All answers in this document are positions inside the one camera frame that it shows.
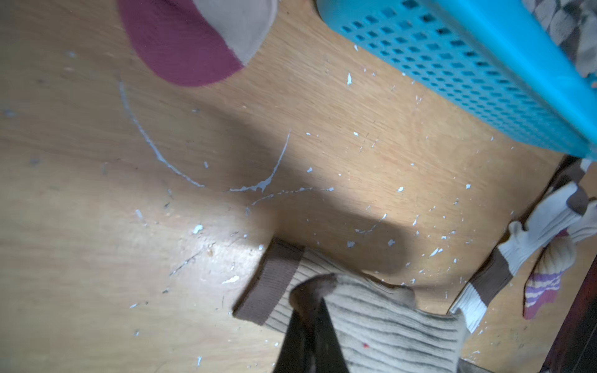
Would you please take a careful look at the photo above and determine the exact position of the tan ribbed sock front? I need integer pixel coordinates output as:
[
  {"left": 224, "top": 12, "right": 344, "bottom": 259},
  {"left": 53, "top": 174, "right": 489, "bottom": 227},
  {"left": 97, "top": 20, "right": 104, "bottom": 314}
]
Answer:
[{"left": 289, "top": 274, "right": 468, "bottom": 372}]

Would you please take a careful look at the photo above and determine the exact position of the argyle sock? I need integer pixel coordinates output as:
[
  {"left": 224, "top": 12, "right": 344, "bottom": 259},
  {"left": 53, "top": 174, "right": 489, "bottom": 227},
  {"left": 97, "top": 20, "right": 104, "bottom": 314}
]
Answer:
[{"left": 522, "top": 0, "right": 596, "bottom": 78}]

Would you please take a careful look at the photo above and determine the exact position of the turquoise plastic basket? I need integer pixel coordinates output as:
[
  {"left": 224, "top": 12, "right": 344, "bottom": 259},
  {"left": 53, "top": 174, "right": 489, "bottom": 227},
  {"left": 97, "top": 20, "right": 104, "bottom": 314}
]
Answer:
[{"left": 317, "top": 1, "right": 596, "bottom": 159}]

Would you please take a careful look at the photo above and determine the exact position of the purple striped sock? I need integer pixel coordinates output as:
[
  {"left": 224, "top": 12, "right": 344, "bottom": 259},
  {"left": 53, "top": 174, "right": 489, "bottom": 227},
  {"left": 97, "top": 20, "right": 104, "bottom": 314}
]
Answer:
[
  {"left": 118, "top": 0, "right": 278, "bottom": 87},
  {"left": 522, "top": 230, "right": 577, "bottom": 320}
]

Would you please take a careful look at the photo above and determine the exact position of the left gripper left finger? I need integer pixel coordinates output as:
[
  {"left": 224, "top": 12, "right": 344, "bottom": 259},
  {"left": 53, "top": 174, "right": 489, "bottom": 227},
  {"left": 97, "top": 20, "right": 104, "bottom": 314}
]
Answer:
[{"left": 274, "top": 311, "right": 312, "bottom": 373}]

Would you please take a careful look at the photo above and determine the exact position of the white brown striped sock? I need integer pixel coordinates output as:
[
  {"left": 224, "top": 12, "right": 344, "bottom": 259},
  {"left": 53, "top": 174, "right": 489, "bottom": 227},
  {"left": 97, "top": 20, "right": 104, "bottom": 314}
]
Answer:
[{"left": 449, "top": 155, "right": 592, "bottom": 333}]

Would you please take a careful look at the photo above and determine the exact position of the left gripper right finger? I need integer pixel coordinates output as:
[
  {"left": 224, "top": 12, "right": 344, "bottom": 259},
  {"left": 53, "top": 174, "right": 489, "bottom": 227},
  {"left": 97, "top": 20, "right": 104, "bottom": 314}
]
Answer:
[{"left": 314, "top": 300, "right": 349, "bottom": 373}]

